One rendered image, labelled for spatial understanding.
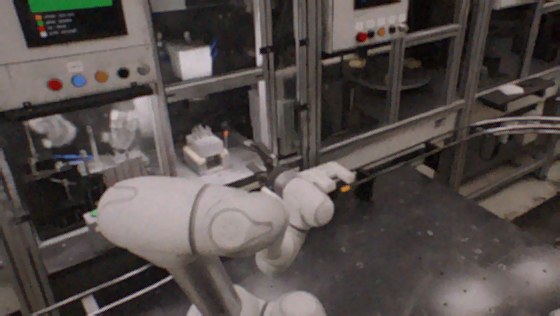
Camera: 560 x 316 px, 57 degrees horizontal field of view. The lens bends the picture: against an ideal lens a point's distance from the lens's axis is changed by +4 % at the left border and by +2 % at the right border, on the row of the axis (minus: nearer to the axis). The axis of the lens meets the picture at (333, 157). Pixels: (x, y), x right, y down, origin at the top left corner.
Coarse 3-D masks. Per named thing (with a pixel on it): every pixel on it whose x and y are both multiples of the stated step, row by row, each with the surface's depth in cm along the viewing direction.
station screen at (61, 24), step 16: (112, 0) 139; (32, 16) 130; (48, 16) 132; (64, 16) 134; (80, 16) 136; (96, 16) 138; (112, 16) 141; (48, 32) 133; (64, 32) 135; (80, 32) 138; (96, 32) 140
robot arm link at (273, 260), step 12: (288, 216) 108; (288, 228) 141; (276, 240) 119; (288, 240) 138; (300, 240) 142; (264, 252) 127; (276, 252) 127; (288, 252) 138; (264, 264) 142; (276, 264) 139; (288, 264) 143
